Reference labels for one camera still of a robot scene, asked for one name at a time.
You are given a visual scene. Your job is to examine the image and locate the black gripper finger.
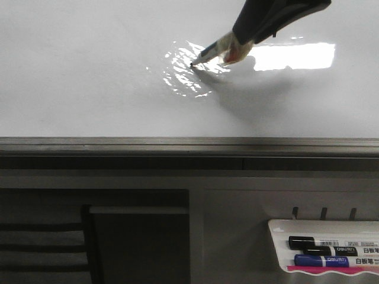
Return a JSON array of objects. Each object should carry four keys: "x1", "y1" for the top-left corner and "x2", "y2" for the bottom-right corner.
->
[
  {"x1": 232, "y1": 1, "x2": 288, "y2": 45},
  {"x1": 252, "y1": 0, "x2": 331, "y2": 44}
]

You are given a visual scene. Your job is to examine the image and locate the taped whiteboard marker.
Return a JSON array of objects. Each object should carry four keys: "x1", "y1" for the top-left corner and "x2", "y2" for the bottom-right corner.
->
[{"x1": 190, "y1": 31, "x2": 254, "y2": 66}]

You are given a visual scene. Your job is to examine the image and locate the white whiteboard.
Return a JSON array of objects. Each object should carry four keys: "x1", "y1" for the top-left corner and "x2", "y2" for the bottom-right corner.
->
[{"x1": 1, "y1": 1, "x2": 378, "y2": 138}]

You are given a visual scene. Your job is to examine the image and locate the blue capped whiteboard marker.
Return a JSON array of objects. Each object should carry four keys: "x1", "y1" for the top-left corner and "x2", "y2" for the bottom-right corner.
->
[{"x1": 294, "y1": 254, "x2": 378, "y2": 268}]

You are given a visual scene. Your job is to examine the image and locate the black hook left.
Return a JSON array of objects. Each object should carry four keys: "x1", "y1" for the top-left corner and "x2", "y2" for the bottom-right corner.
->
[{"x1": 291, "y1": 206, "x2": 298, "y2": 220}]

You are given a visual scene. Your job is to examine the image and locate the black hook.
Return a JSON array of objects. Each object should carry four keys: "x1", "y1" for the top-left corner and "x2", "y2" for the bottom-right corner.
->
[
  {"x1": 349, "y1": 208, "x2": 357, "y2": 221},
  {"x1": 291, "y1": 206, "x2": 298, "y2": 220},
  {"x1": 320, "y1": 207, "x2": 327, "y2": 220}
]

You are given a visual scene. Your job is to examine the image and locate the black hook middle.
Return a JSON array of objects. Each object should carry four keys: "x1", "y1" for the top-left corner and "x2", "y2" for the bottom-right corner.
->
[{"x1": 320, "y1": 207, "x2": 327, "y2": 220}]

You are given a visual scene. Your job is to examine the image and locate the black hook right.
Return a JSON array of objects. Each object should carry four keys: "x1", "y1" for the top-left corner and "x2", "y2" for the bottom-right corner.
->
[{"x1": 349, "y1": 208, "x2": 357, "y2": 221}]

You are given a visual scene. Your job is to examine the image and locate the white plastic marker tray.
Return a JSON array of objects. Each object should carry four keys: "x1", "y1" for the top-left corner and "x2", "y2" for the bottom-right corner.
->
[{"x1": 268, "y1": 220, "x2": 378, "y2": 277}]

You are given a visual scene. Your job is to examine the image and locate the black capped marker top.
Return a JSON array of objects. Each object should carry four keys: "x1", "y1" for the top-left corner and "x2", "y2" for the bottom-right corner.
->
[{"x1": 288, "y1": 236, "x2": 378, "y2": 250}]

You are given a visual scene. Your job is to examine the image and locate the black capped marker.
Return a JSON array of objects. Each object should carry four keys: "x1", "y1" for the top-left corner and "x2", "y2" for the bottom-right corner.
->
[
  {"x1": 288, "y1": 236, "x2": 378, "y2": 250},
  {"x1": 303, "y1": 246, "x2": 378, "y2": 257}
]

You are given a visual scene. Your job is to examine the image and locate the black capped marker middle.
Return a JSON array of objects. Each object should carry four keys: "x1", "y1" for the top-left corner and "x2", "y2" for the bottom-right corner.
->
[{"x1": 303, "y1": 246, "x2": 378, "y2": 257}]

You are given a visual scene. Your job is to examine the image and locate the dark chair backrest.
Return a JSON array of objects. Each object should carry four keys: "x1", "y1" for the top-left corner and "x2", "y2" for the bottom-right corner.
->
[{"x1": 1, "y1": 205, "x2": 105, "y2": 283}]

